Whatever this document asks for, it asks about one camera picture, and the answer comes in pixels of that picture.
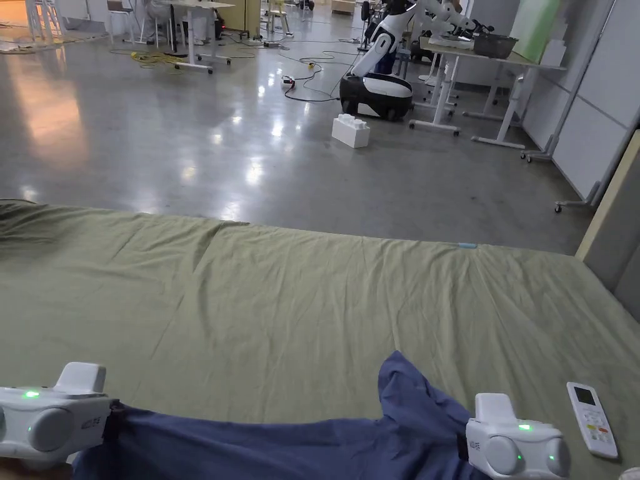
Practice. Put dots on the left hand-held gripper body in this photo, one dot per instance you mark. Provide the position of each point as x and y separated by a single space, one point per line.
47 425

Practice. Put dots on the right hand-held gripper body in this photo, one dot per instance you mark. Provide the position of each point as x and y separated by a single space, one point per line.
510 445

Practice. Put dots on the dark blue shirt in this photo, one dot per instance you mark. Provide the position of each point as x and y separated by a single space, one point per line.
280 445

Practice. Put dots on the person's right hand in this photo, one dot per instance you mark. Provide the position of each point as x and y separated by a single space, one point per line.
631 473

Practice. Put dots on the white remote control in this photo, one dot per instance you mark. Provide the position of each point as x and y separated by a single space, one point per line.
593 420

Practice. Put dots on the padded grey headboard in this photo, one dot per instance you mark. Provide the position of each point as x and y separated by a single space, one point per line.
615 235

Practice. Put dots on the bed with pale green sheet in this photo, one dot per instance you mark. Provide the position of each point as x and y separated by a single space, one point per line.
280 305

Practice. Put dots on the white foam block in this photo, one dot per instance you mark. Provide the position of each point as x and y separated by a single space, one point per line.
351 131

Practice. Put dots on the white desk with grey basin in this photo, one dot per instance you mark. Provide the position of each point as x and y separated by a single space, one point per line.
480 85

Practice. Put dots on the white and black wheeled robot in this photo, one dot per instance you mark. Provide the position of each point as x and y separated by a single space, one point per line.
382 75

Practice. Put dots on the white height-adjustable desk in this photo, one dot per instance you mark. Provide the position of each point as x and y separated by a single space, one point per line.
192 35

